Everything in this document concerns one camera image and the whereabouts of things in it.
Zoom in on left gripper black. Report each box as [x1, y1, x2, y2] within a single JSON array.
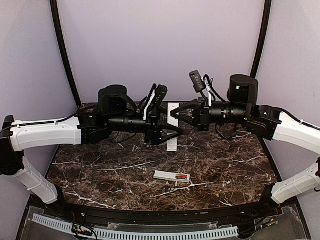
[[107, 105, 184, 145]]

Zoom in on white battery cover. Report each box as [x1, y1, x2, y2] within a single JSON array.
[[167, 102, 180, 152]]

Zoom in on white remote control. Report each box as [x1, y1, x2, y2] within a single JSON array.
[[153, 170, 190, 183]]

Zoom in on red battery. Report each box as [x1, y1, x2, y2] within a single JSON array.
[[175, 174, 188, 180]]

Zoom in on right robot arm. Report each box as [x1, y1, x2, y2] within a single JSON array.
[[170, 74, 320, 217]]

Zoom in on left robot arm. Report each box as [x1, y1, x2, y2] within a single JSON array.
[[0, 84, 184, 218]]

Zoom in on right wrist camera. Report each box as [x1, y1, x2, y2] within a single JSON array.
[[189, 70, 206, 93]]

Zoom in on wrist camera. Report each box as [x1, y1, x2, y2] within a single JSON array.
[[189, 70, 206, 93], [152, 84, 168, 107]]

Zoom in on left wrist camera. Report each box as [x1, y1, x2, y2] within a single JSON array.
[[152, 84, 168, 107]]

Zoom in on grey slotted cable duct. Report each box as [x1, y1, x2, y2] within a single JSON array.
[[32, 214, 239, 240]]

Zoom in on black front rail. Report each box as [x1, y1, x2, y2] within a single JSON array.
[[28, 194, 285, 233]]

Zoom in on right black frame post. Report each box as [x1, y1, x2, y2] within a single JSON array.
[[250, 0, 272, 78]]

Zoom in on black frame post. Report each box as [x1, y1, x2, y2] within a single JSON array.
[[250, 0, 272, 78], [49, 0, 82, 107]]

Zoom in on left black frame post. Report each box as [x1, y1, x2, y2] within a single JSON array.
[[49, 0, 82, 107]]

